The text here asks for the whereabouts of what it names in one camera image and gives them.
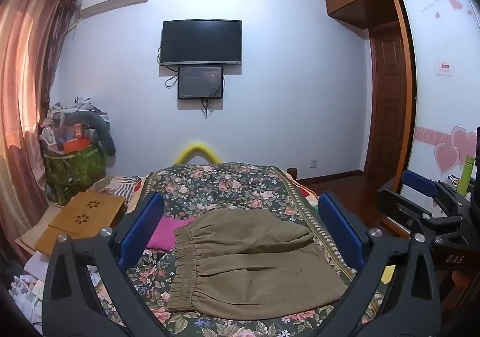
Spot green patterned bag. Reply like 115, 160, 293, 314
43, 144, 106, 203

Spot dark floral blanket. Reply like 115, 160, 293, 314
94, 163, 387, 337

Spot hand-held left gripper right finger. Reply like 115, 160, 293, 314
314, 192, 442, 337

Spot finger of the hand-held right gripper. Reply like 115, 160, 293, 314
400, 170, 469, 218
378, 189, 466, 245

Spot brown wooden door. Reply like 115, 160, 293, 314
369, 24, 413, 188

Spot green bottle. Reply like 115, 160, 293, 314
460, 155, 476, 195

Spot orange box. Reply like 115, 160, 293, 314
62, 123, 91, 152

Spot pile of papers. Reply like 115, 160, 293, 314
7, 251, 98, 324

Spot pink curtain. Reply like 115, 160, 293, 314
0, 0, 79, 233

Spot olive brown pants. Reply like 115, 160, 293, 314
167, 207, 347, 321

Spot black wall television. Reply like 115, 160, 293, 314
159, 20, 242, 66

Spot magenta cloth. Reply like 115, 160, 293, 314
146, 216, 196, 251

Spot yellow foam tube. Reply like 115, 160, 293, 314
175, 142, 222, 165

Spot wooden lap desk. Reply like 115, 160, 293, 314
34, 191, 126, 257

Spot white heart-print sliding door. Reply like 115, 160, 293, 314
399, 0, 480, 188

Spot pile of grey clothes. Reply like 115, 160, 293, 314
39, 95, 109, 135

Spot small black monitor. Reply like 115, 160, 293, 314
177, 65, 225, 100

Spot striped cloth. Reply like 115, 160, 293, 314
107, 176, 141, 197

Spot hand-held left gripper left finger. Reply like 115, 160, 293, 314
42, 192, 167, 337

